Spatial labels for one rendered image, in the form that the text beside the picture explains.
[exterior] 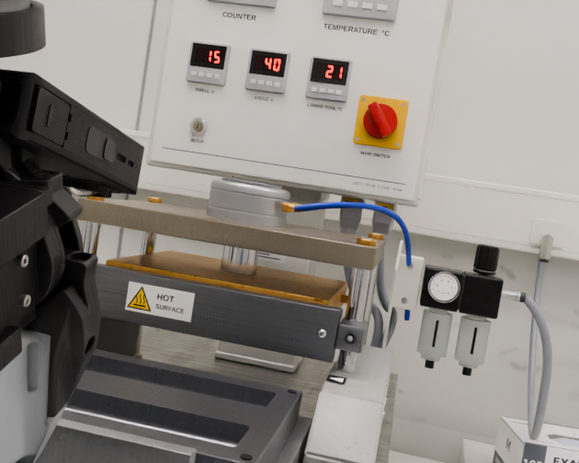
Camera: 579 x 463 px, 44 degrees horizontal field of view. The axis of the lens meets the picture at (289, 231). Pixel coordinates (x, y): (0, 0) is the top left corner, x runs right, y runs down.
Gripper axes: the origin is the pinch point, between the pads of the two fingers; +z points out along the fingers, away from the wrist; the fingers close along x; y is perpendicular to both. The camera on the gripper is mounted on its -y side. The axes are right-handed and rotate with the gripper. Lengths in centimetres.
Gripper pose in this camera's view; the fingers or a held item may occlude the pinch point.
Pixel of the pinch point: (5, 454)
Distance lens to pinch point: 36.5
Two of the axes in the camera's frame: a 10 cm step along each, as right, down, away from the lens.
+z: -0.9, 9.2, 3.9
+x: 9.7, 1.7, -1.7
